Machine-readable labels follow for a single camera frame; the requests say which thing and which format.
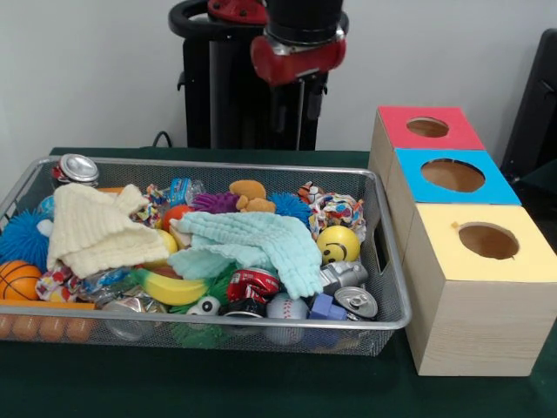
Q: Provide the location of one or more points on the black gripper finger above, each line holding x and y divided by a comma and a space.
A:
312, 97
282, 104

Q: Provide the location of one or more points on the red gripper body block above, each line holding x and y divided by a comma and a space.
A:
300, 65

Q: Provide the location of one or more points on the mint green knitted cloth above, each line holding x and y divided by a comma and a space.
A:
261, 244

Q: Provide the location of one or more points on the cream knitted cloth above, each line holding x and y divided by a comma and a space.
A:
96, 231

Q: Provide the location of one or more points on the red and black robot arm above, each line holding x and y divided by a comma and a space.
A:
305, 17

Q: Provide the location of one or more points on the wooden box with three holes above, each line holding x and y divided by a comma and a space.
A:
470, 305

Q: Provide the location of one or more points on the shallow clear mesh bin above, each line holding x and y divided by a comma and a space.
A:
130, 335

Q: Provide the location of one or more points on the brown plush teddy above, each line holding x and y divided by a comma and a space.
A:
251, 196

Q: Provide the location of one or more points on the small blue spiky ball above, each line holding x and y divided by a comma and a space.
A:
290, 209

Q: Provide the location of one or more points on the yellow smiley ball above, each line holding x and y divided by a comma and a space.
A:
338, 246

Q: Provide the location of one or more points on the red crushed can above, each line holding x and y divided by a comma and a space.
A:
252, 283

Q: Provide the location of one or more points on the crumpled silver can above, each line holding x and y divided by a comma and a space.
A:
344, 276

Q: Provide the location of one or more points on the white toy baseball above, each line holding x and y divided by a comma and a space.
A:
287, 307

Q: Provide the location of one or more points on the silver crushed can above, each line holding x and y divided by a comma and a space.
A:
357, 302

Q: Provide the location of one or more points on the yellow toy banana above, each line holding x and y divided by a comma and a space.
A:
170, 289

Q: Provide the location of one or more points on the dark green table cloth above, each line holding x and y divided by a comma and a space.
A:
261, 383

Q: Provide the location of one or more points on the orange toy basketball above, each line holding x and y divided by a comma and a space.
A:
17, 280

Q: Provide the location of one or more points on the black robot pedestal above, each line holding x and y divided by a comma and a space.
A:
200, 87

